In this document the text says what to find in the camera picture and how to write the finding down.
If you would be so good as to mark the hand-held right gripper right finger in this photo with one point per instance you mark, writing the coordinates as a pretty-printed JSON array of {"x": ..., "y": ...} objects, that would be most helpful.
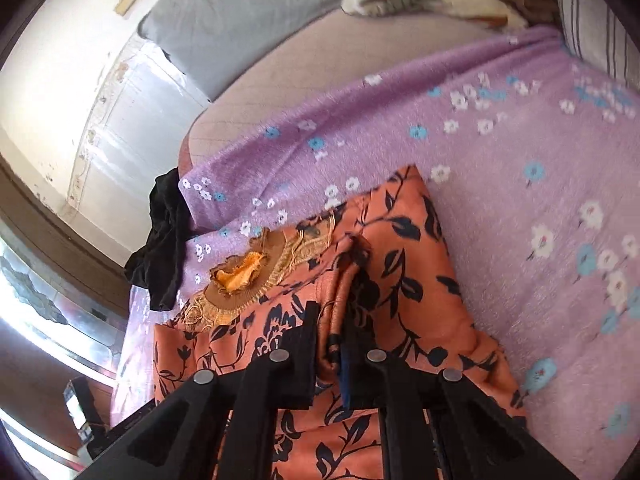
[{"x": 361, "y": 320}]

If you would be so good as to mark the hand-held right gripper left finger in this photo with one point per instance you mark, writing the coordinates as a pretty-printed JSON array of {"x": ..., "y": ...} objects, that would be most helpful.
[{"x": 299, "y": 360}]

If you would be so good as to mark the orange black floral garment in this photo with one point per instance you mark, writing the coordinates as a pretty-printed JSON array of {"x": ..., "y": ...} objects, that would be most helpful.
[{"x": 400, "y": 280}]

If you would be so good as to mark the black cloth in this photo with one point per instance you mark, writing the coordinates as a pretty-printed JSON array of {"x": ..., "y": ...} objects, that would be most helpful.
[{"x": 162, "y": 250}]

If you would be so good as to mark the purple floral bedsheet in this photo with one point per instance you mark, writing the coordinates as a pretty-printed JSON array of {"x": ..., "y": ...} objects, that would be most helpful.
[{"x": 500, "y": 160}]

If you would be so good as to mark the pink mattress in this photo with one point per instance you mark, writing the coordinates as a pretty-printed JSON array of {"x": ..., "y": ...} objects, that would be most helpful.
[{"x": 310, "y": 75}]

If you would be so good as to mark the grey pillow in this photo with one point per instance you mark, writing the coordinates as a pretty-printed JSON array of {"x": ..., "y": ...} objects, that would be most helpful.
[{"x": 235, "y": 15}]

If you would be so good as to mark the striped pillow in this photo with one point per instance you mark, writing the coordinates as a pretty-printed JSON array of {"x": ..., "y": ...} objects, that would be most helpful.
[{"x": 600, "y": 25}]

